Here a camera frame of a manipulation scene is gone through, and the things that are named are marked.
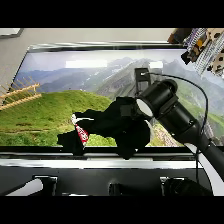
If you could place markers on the black garment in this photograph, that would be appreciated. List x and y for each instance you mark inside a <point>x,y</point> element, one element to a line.
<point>110,125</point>

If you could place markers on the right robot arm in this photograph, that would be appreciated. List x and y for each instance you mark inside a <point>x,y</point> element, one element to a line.
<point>173,113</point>

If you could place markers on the heap of clothes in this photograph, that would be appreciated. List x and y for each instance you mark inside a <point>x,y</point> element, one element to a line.
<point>205,50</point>

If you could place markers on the wooden rack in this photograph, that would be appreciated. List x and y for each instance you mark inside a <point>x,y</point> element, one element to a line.
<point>20,90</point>

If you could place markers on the silver frame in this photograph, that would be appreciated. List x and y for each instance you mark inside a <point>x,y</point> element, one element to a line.
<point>100,163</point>

